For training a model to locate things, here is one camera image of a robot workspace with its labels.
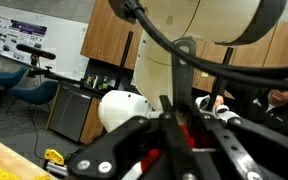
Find blue chair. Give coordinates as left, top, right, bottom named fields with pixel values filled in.
left=10, top=81, right=58, bottom=105

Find black camera on tripod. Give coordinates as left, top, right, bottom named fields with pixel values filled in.
left=16, top=44, right=56, bottom=66

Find wall poster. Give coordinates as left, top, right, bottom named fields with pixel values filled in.
left=0, top=16, right=47, bottom=63

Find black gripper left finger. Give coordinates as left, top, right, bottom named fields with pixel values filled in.
left=68, top=95, right=198, bottom=180

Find yellow clamp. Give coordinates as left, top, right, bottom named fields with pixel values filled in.
left=44, top=148, right=65, bottom=165

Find wooden wall cabinets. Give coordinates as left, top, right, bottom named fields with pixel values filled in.
left=79, top=0, right=288, bottom=94

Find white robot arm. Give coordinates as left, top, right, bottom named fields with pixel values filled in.
left=68, top=0, right=288, bottom=180

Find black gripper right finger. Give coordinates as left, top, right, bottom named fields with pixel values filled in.
left=199, top=111, right=288, bottom=180

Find person in black jacket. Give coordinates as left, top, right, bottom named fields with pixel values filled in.
left=213, top=78, right=288, bottom=139

